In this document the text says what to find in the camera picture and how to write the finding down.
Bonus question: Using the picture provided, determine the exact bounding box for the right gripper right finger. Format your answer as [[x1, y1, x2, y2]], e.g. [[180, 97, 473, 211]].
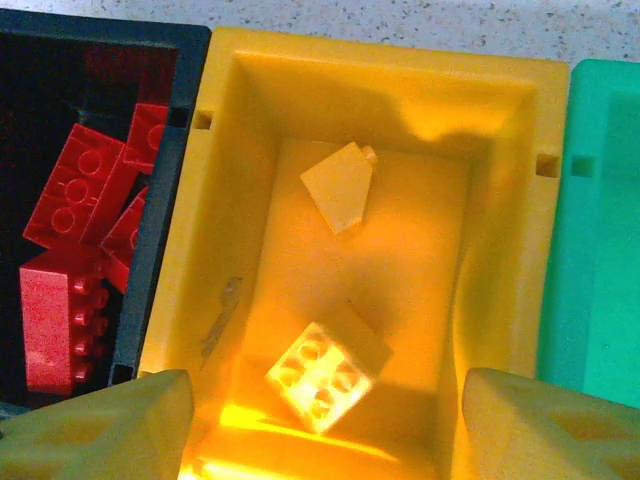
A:
[[462, 367, 640, 480]]

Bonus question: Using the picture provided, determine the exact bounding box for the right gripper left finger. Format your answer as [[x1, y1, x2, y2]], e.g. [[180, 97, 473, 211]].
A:
[[0, 368, 195, 480]]

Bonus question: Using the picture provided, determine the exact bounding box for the yellow sloped lego brick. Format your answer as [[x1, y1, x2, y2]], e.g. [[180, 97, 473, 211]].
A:
[[298, 140, 377, 236]]

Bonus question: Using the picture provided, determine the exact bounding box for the small yellow lego brick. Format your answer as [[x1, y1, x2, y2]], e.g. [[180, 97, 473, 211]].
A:
[[263, 319, 396, 435]]

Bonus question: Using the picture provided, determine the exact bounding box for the black plastic bin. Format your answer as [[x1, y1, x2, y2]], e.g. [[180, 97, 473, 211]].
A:
[[0, 8, 212, 416]]

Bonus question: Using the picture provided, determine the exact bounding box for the yellow plastic bin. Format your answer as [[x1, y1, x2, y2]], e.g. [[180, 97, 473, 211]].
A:
[[139, 27, 571, 480]]

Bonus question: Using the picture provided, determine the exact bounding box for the green plastic bin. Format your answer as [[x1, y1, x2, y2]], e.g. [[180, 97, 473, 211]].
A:
[[534, 58, 640, 411]]

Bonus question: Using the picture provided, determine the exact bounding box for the small red lego brick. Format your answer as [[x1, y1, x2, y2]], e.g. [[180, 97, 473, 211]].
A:
[[99, 187, 151, 296]]

